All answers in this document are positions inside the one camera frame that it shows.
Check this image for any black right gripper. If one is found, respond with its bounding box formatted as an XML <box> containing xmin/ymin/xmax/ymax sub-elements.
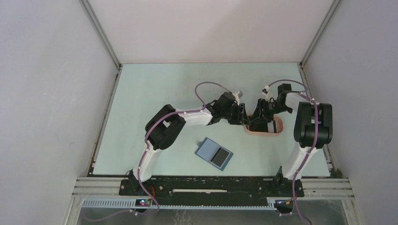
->
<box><xmin>249</xmin><ymin>97</ymin><xmax>293</xmax><ymax>124</ymax></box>

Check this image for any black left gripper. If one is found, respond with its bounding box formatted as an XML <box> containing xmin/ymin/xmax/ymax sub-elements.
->
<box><xmin>221</xmin><ymin>103</ymin><xmax>251</xmax><ymax>126</ymax></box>

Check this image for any black credit card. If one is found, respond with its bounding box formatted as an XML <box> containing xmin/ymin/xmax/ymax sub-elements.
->
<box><xmin>210</xmin><ymin>148</ymin><xmax>230</xmax><ymax>167</ymax></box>
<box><xmin>248</xmin><ymin>120</ymin><xmax>279</xmax><ymax>134</ymax></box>

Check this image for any blue card holder wallet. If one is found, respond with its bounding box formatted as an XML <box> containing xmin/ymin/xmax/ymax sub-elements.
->
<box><xmin>195</xmin><ymin>137</ymin><xmax>234</xmax><ymax>171</ymax></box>

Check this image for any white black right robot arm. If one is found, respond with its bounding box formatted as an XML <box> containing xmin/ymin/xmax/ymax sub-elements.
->
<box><xmin>245</xmin><ymin>83</ymin><xmax>333</xmax><ymax>196</ymax></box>

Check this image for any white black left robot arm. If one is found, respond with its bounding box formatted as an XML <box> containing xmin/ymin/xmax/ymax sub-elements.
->
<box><xmin>128</xmin><ymin>91</ymin><xmax>250</xmax><ymax>195</ymax></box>

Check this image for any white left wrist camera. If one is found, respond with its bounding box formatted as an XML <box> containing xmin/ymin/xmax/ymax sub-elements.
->
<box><xmin>232</xmin><ymin>91</ymin><xmax>243</xmax><ymax>102</ymax></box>

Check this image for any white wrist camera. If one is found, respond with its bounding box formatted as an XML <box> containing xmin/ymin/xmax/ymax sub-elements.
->
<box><xmin>232</xmin><ymin>91</ymin><xmax>243</xmax><ymax>102</ymax></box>
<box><xmin>261</xmin><ymin>85</ymin><xmax>271</xmax><ymax>96</ymax></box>

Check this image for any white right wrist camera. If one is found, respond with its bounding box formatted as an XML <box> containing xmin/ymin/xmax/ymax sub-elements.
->
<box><xmin>261</xmin><ymin>85</ymin><xmax>271</xmax><ymax>96</ymax></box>

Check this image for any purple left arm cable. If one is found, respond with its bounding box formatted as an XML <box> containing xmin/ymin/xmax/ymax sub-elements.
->
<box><xmin>137</xmin><ymin>82</ymin><xmax>232</xmax><ymax>215</ymax></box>

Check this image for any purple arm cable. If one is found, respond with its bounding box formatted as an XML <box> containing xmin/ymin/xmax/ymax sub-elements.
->
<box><xmin>137</xmin><ymin>82</ymin><xmax>232</xmax><ymax>215</ymax></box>
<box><xmin>267</xmin><ymin>79</ymin><xmax>321</xmax><ymax>225</ymax></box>

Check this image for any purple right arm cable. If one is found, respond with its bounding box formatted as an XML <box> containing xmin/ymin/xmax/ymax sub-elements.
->
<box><xmin>267</xmin><ymin>79</ymin><xmax>321</xmax><ymax>225</ymax></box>

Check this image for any aluminium frame rail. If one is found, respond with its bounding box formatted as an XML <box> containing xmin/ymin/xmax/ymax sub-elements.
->
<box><xmin>72</xmin><ymin>177</ymin><xmax>354</xmax><ymax>200</ymax></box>

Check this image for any blue-white cable duct strip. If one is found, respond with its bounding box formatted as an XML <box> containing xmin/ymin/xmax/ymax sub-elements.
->
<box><xmin>81</xmin><ymin>198</ymin><xmax>276</xmax><ymax>210</ymax></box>

